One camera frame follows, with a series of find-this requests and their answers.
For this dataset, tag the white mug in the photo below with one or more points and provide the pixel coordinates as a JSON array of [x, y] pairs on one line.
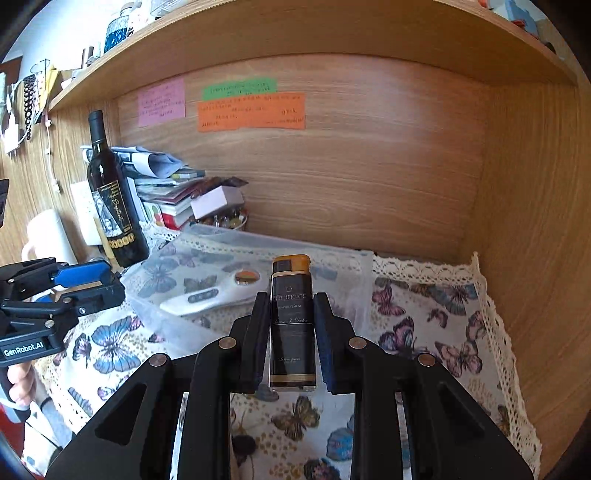
[[48, 240]]

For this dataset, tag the patterned jar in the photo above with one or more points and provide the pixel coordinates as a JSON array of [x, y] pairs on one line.
[[117, 30]]

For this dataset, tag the dark wine bottle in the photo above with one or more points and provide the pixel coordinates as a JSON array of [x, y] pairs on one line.
[[113, 198]]

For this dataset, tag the wooden shelf unit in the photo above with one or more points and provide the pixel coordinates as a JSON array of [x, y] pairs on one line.
[[323, 138]]

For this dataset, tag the butterfly print tablecloth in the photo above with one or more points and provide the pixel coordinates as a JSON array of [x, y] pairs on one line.
[[415, 332]]

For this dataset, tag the stack of books and papers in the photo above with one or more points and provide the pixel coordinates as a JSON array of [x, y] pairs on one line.
[[171, 189]]

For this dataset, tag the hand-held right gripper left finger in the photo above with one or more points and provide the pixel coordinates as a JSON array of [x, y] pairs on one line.
[[260, 332]]

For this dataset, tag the black and gold perfume bottle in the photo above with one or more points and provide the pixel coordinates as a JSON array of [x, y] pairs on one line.
[[292, 323]]

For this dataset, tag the green sticky note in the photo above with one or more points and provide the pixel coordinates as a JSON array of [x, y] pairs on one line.
[[239, 89]]

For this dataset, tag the person's left hand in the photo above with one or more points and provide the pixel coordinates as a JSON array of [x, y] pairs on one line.
[[21, 383]]

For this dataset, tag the orange sticky note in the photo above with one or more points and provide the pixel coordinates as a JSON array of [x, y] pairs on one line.
[[251, 113]]

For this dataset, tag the pink sticky note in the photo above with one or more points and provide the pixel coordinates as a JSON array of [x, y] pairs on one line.
[[162, 102]]

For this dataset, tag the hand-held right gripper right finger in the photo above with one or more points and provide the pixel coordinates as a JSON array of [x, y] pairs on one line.
[[323, 337]]

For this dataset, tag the clear plastic storage box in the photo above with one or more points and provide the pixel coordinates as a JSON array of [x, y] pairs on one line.
[[249, 281]]

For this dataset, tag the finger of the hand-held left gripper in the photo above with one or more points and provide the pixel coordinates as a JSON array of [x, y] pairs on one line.
[[83, 276], [99, 297]]

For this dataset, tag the small white box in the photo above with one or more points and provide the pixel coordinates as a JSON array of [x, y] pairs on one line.
[[217, 201]]

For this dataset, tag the white infrared thermometer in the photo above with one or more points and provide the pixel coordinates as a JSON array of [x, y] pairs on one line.
[[210, 291]]

